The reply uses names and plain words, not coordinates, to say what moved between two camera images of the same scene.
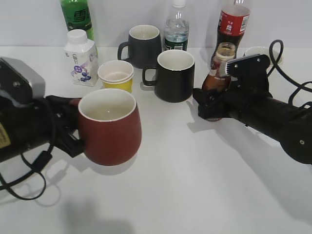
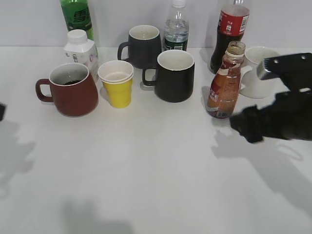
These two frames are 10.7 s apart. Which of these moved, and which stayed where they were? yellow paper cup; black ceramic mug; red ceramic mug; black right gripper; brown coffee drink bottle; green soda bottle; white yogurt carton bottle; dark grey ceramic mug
Moved: red ceramic mug; brown coffee drink bottle; black right gripper
Stayed: green soda bottle; white yogurt carton bottle; black ceramic mug; yellow paper cup; dark grey ceramic mug
